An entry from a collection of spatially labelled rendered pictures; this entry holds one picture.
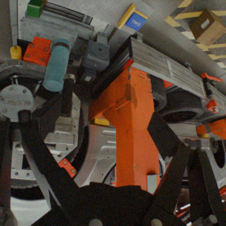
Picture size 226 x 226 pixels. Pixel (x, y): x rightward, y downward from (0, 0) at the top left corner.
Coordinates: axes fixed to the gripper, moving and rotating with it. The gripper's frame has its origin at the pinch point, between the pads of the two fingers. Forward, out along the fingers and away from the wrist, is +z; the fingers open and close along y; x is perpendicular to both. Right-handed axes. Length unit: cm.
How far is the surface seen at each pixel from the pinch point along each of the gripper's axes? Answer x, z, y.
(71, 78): -2.6, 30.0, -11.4
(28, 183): -50, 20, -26
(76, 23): 26, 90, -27
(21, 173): -40, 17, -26
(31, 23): 20, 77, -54
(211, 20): 54, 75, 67
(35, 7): 17.2, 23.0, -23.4
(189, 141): -71, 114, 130
